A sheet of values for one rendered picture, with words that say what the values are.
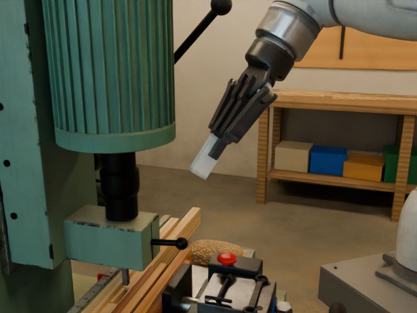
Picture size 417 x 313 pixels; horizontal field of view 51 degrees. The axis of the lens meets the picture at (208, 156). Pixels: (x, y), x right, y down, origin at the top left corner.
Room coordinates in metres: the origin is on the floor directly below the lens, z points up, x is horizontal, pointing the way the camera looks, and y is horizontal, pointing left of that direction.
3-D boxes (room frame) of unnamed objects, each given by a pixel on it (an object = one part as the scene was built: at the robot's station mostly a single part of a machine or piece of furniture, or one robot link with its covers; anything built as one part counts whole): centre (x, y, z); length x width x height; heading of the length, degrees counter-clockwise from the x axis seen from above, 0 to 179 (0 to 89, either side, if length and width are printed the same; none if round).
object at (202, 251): (0.83, -0.01, 0.91); 0.12 x 0.09 x 0.03; 73
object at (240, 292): (0.57, -0.04, 0.99); 0.13 x 0.11 x 0.06; 163
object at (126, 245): (0.65, 0.16, 1.03); 0.14 x 0.07 x 0.09; 73
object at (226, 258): (0.60, -0.03, 1.02); 0.03 x 0.03 x 0.01
